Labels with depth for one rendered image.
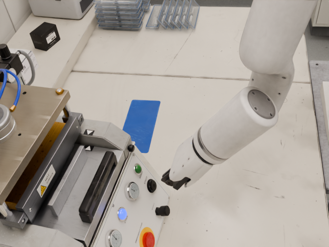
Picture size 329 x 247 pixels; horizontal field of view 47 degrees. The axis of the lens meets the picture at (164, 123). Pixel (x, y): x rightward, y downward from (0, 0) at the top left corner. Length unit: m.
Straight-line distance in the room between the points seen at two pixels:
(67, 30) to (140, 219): 0.97
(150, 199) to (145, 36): 0.84
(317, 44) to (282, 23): 2.37
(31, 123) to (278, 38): 0.47
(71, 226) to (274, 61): 0.47
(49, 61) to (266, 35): 1.03
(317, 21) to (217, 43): 1.49
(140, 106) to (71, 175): 0.53
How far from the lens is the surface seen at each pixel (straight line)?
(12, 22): 1.77
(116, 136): 0.86
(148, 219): 0.93
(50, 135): 0.82
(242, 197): 1.03
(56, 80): 1.39
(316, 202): 1.06
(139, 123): 1.21
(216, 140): 0.71
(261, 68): 0.62
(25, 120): 0.78
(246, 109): 0.65
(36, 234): 0.74
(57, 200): 0.77
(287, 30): 0.60
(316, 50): 2.89
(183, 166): 0.78
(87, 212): 0.73
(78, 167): 0.82
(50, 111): 0.78
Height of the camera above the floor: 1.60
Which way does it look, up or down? 45 degrees down
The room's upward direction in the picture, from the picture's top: 7 degrees counter-clockwise
